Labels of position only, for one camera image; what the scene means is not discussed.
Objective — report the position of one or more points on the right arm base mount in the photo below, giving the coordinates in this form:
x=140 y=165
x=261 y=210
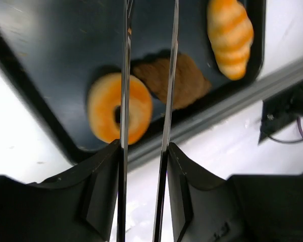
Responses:
x=279 y=111

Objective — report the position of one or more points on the aluminium rail front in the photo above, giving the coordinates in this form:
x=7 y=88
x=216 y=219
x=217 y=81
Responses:
x=229 y=100

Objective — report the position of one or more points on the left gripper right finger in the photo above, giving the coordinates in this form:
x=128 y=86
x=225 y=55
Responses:
x=205 y=207

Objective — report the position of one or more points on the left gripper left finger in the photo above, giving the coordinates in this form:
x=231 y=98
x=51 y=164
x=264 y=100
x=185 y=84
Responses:
x=75 y=205

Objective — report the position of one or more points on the black baking tray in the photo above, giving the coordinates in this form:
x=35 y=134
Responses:
x=52 y=51

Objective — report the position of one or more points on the striped orange bread roll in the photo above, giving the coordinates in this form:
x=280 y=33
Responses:
x=231 y=35

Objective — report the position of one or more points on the dark chocolate croissant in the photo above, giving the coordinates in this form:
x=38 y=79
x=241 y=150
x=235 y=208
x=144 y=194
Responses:
x=190 y=84

